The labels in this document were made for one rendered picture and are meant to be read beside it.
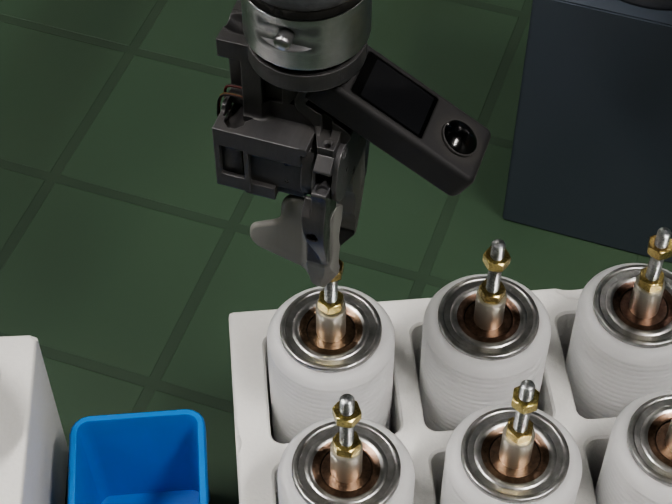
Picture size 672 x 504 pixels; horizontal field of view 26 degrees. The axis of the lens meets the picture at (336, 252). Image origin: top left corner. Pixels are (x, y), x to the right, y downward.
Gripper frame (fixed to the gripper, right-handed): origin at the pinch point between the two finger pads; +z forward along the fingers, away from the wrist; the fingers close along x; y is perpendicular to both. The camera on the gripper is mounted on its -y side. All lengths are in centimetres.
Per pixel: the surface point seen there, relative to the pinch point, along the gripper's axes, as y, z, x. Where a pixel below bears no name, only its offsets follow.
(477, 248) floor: -4.2, 34.5, -30.9
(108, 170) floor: 35, 35, -29
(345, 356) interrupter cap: -1.1, 9.1, 2.1
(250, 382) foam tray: 6.7, 16.5, 2.0
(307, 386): 0.9, 10.2, 4.8
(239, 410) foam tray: 6.6, 16.5, 4.6
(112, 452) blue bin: 18.2, 27.2, 5.7
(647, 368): -22.3, 10.7, -5.0
